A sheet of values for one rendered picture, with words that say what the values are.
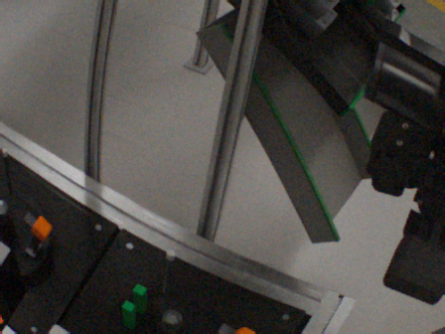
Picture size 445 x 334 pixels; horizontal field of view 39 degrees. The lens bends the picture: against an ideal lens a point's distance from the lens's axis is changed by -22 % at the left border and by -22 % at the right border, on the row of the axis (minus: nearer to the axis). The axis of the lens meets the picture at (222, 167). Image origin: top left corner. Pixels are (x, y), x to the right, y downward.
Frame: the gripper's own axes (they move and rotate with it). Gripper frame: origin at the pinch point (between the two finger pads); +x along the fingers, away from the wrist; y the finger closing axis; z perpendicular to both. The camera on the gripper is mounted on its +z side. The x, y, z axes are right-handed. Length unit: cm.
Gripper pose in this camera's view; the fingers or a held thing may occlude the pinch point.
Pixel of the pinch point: (423, 240)
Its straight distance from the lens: 57.9
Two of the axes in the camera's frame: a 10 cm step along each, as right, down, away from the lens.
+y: -4.4, 6.5, -6.2
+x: -1.3, 6.4, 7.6
